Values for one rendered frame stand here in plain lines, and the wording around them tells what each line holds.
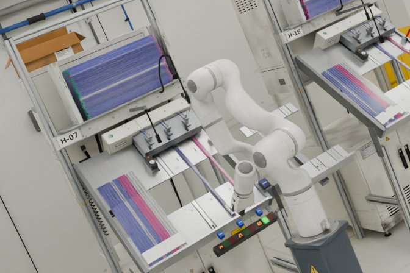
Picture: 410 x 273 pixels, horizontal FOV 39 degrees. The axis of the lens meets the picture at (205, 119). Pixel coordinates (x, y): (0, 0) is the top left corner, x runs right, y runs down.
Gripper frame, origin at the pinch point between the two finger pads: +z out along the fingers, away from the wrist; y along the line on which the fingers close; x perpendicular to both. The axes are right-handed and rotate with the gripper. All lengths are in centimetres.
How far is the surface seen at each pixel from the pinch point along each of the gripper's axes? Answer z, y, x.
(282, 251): 129, 60, 23
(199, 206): 10.2, -10.2, 18.3
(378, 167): 52, 109, 5
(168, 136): 3, -2, 58
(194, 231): 10.2, -19.4, 8.2
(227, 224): 9.2, -5.4, 2.2
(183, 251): 9.8, -29.7, 2.1
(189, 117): 4, 14, 64
